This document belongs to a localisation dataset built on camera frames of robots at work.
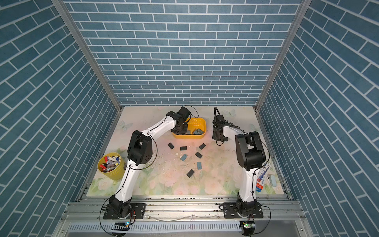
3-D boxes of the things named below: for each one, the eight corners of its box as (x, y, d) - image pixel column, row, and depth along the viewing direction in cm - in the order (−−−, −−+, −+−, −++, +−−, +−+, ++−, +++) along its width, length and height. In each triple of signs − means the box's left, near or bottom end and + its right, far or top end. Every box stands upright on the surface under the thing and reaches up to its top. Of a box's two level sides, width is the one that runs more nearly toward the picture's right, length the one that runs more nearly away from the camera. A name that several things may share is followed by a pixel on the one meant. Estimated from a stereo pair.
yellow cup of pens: (107, 182, 85) (93, 172, 73) (114, 163, 92) (102, 152, 81) (128, 182, 85) (117, 172, 73) (133, 163, 92) (124, 152, 81)
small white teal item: (269, 187, 84) (272, 185, 81) (266, 177, 88) (268, 175, 85) (275, 187, 84) (278, 185, 81) (272, 177, 88) (274, 175, 85)
